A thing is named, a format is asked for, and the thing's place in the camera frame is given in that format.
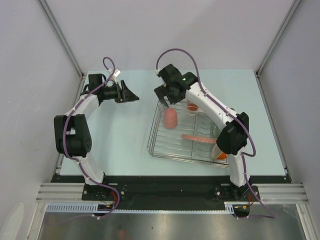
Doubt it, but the orange white bowl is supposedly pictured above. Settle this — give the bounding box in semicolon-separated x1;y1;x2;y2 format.
211;144;227;160

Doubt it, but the left aluminium frame post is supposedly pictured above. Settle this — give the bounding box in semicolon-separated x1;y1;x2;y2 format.
36;0;84;78

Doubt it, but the aluminium front rail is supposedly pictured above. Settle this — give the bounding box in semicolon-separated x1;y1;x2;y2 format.
36;182;309;205

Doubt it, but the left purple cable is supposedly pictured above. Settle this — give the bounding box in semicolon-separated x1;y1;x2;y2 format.
47;56;122;225

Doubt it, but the pink cream floral plate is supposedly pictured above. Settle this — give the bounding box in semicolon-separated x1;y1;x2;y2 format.
181;134;217;144

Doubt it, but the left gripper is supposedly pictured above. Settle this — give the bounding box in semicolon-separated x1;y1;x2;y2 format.
100;80;139;104

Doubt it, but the pink plastic cup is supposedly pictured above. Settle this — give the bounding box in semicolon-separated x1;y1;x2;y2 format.
163;107;178;130

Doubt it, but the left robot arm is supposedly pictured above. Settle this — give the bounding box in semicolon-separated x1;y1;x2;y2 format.
53;73;140;200

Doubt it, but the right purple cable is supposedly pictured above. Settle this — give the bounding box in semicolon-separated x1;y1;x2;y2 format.
155;47;276;219

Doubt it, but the green floral bowl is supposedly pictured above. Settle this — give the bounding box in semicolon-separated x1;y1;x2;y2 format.
212;124;221;139

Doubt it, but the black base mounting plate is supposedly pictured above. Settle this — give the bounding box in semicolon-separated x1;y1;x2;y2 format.
51;174;292;217

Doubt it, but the white slotted cable duct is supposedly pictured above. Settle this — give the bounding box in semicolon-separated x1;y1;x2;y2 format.
46;202;234;215

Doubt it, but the right aluminium frame post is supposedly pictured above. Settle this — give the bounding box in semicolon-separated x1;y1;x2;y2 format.
255;0;304;78

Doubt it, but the aluminium frame post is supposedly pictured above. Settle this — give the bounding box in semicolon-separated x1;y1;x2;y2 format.
255;0;304;78
36;0;84;78

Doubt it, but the purple cable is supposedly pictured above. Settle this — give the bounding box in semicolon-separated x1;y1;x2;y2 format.
155;47;276;219
47;56;122;225

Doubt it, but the orange white mug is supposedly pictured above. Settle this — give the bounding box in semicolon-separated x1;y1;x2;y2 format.
187;100;199;111

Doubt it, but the metal wire dish rack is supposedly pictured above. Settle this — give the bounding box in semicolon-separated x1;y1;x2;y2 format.
147;100;229;168

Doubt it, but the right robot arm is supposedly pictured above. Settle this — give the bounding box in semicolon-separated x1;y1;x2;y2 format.
154;64;249;201

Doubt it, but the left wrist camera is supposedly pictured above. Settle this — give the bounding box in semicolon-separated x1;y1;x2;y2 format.
108;68;121;84

